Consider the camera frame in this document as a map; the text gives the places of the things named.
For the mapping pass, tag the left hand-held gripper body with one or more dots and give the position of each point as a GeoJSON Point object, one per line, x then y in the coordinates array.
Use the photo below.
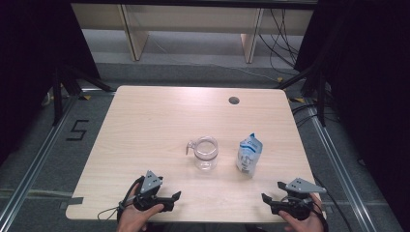
{"type": "Point", "coordinates": [151, 183]}

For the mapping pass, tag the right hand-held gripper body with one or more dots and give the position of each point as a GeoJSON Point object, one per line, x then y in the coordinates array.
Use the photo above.
{"type": "Point", "coordinates": [303, 187]}

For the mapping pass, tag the white and blue milk carton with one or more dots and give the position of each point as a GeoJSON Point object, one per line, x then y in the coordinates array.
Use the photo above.
{"type": "Point", "coordinates": [248, 154]}

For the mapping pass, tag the clear glass cup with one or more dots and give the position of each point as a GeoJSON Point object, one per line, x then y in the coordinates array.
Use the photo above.
{"type": "Point", "coordinates": [206, 154]}

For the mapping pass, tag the person's right hand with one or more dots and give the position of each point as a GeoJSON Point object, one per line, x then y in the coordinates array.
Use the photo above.
{"type": "Point", "coordinates": [306, 225]}

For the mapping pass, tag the person's left hand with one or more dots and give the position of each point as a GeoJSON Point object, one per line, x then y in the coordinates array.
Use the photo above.
{"type": "Point", "coordinates": [132, 219]}

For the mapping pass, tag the grey tape strip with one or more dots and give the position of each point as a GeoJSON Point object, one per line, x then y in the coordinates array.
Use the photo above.
{"type": "Point", "coordinates": [72, 202]}

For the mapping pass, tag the yellow black tape piece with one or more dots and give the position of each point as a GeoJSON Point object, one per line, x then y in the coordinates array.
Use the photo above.
{"type": "Point", "coordinates": [85, 97]}
{"type": "Point", "coordinates": [297, 100]}

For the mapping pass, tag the black metal stand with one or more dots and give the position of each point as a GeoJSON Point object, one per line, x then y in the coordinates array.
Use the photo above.
{"type": "Point", "coordinates": [58, 96]}
{"type": "Point", "coordinates": [320, 96]}

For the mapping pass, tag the dark curtain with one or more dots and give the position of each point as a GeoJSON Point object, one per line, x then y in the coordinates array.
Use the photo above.
{"type": "Point", "coordinates": [370, 80]}
{"type": "Point", "coordinates": [32, 64]}

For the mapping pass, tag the light wooden shelf unit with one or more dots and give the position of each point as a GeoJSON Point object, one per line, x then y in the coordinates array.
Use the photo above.
{"type": "Point", "coordinates": [193, 17]}

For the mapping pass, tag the aluminium floor rail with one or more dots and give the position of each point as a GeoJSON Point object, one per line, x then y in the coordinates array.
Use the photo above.
{"type": "Point", "coordinates": [35, 161]}
{"type": "Point", "coordinates": [341, 167]}

